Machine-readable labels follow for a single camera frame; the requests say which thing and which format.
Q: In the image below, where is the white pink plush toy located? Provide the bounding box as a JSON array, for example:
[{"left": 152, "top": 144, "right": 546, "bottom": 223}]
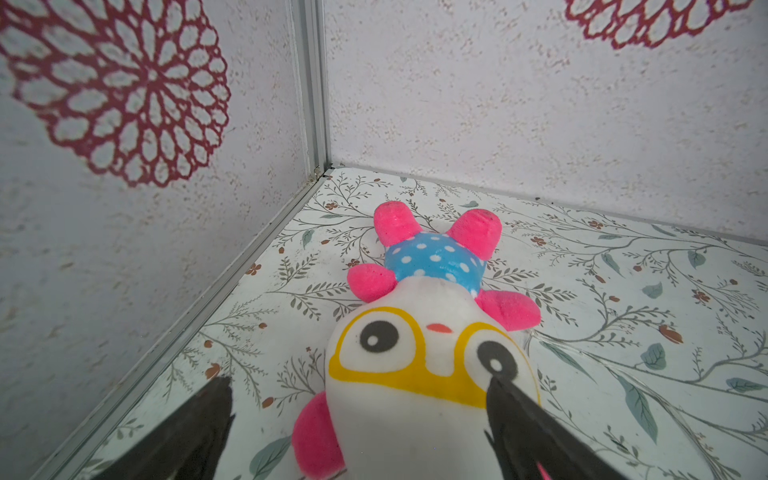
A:
[{"left": 292, "top": 201, "right": 541, "bottom": 479}]

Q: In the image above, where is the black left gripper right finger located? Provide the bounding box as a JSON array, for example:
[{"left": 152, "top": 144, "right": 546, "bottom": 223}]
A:
[{"left": 485, "top": 376, "right": 624, "bottom": 480}]

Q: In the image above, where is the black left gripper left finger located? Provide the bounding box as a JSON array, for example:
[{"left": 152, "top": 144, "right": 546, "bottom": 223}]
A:
[{"left": 95, "top": 377, "right": 235, "bottom": 480}]

